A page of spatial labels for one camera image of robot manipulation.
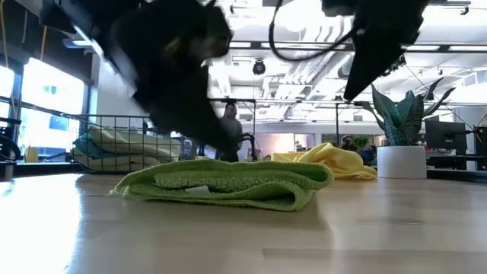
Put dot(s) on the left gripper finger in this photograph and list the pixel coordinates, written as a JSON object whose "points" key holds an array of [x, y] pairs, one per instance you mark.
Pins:
{"points": [[201, 122]]}

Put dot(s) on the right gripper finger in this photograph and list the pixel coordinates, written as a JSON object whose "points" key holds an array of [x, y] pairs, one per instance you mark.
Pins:
{"points": [[369, 64]]}

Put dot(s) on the lime green microfiber towel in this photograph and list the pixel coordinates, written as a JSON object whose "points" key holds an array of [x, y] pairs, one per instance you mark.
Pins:
{"points": [[228, 182]]}

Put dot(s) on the pale green microfiber towel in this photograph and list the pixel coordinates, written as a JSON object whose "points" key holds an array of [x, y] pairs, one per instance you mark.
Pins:
{"points": [[121, 141]]}

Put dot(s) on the yellow microfiber towel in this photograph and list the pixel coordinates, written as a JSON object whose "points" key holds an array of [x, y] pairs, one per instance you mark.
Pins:
{"points": [[335, 160]]}

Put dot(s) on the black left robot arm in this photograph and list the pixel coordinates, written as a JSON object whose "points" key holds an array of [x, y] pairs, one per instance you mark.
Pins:
{"points": [[76, 11]]}

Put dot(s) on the small black robot arm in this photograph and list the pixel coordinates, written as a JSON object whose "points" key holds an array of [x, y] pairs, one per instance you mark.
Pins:
{"points": [[249, 139]]}

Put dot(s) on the person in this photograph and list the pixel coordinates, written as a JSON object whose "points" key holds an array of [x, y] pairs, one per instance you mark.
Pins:
{"points": [[230, 125], [348, 142]]}

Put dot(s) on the long ceiling light fixture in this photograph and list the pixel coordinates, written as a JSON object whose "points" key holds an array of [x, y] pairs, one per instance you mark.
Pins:
{"points": [[426, 48]]}

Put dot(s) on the green office plant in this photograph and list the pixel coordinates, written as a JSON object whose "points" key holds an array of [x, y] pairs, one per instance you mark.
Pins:
{"points": [[360, 141]]}

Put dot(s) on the black ceiling spotlight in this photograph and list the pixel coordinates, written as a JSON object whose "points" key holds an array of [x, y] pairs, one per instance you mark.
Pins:
{"points": [[259, 67]]}

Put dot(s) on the snake plant in white pot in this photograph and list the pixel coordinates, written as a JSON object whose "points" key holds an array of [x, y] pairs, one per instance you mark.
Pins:
{"points": [[401, 161]]}

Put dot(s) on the black computer monitor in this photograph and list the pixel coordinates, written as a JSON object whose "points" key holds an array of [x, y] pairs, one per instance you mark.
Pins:
{"points": [[481, 148], [445, 137]]}

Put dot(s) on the yellow container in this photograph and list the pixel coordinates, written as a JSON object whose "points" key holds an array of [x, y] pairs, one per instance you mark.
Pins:
{"points": [[32, 154]]}

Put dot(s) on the tall black desk frame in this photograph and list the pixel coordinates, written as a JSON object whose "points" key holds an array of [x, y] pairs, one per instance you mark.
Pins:
{"points": [[337, 122]]}

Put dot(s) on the black aluminium table frame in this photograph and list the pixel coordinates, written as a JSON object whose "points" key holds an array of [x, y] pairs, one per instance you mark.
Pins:
{"points": [[456, 175]]}

